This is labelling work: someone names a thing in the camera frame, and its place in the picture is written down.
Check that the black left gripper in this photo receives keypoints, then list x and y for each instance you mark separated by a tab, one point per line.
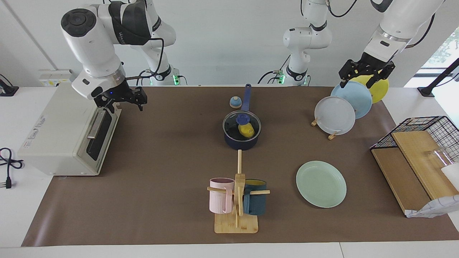
371	65

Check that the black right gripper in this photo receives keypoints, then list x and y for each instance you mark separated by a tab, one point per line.
114	94

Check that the yellow lemon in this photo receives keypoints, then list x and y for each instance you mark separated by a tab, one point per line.
246	131

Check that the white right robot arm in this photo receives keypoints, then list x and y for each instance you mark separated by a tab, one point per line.
93	46

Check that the yellow plate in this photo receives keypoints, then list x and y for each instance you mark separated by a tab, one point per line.
381	94

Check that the light blue plate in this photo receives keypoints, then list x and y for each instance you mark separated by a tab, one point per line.
358	100

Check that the pale grey plate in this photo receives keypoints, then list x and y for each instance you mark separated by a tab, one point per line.
335	116

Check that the wooden plate rack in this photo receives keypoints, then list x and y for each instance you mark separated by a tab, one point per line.
332	136

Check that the pale green plate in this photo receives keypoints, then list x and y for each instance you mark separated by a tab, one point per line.
321	184

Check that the dark blue pot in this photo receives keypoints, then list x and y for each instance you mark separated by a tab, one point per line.
240	145

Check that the beige toaster oven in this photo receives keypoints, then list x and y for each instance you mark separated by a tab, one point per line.
57	143

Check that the clear glass cup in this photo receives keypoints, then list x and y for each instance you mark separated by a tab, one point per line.
439	156

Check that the wooden shelf boards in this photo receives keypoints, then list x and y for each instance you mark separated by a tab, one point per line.
401	179

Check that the small blue kitchen timer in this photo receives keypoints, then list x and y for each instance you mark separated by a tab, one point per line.
235	103

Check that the black desk clamp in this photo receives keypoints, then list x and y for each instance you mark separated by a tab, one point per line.
7	89

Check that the brown table mat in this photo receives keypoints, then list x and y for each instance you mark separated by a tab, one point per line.
161	215

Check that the white cup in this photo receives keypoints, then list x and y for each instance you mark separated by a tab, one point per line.
452	175

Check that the pink ribbed mug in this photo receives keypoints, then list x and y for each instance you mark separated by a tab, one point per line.
218	200

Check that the wooden mug tree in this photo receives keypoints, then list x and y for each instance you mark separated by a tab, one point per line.
236	224

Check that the dark teal mug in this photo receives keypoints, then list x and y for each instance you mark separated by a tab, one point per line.
256	204

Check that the white wall power strip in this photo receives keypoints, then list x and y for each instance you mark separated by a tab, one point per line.
53	77

